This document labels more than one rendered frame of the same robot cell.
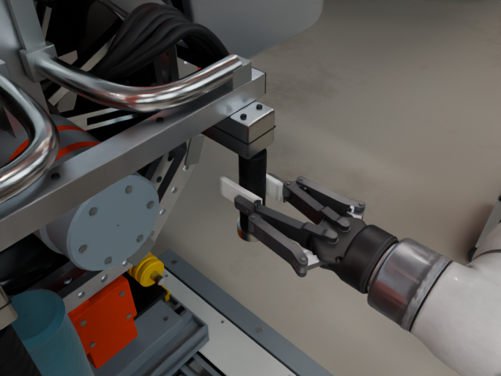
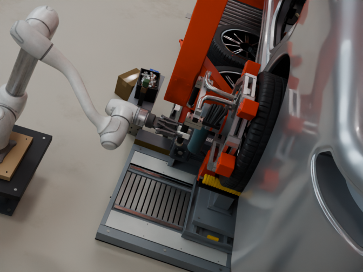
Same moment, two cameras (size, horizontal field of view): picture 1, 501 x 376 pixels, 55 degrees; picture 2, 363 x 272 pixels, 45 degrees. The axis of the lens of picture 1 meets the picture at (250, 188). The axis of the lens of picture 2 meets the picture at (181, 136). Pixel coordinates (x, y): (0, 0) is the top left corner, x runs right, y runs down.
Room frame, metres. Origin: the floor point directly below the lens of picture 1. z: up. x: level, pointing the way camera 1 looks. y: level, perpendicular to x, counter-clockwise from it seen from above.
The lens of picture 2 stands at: (1.66, -1.22, 2.29)
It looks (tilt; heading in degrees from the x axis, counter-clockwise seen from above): 41 degrees down; 134
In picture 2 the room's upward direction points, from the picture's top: 22 degrees clockwise
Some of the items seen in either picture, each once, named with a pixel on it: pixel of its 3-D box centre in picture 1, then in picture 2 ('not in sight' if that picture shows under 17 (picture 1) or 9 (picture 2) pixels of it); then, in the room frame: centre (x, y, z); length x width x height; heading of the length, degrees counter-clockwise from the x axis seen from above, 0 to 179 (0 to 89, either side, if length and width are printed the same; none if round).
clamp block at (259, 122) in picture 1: (234, 119); (194, 120); (0.50, 0.02, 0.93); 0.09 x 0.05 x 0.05; 48
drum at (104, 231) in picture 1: (68, 186); (218, 120); (0.46, 0.23, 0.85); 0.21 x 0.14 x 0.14; 48
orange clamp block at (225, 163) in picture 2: not in sight; (225, 164); (0.74, 0.08, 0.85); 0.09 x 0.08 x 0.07; 138
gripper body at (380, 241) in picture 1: (349, 247); (154, 122); (0.37, -0.12, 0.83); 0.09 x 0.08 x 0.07; 48
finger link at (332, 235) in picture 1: (293, 229); (168, 124); (0.40, -0.05, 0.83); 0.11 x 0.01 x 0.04; 59
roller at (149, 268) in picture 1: (115, 242); (223, 185); (0.66, 0.28, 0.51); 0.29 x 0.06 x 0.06; 48
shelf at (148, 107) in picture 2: not in sight; (146, 90); (-0.28, 0.28, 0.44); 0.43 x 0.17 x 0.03; 138
